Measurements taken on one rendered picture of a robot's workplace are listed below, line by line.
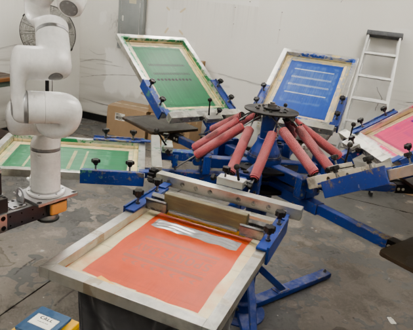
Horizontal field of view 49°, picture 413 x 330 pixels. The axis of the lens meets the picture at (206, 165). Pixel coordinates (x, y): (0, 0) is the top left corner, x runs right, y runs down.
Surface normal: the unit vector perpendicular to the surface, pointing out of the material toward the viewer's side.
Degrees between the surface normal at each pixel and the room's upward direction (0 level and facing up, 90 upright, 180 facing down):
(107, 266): 0
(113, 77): 90
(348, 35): 90
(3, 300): 0
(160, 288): 0
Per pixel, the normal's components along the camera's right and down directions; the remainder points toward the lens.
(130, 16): -0.39, 0.26
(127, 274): 0.11, -0.94
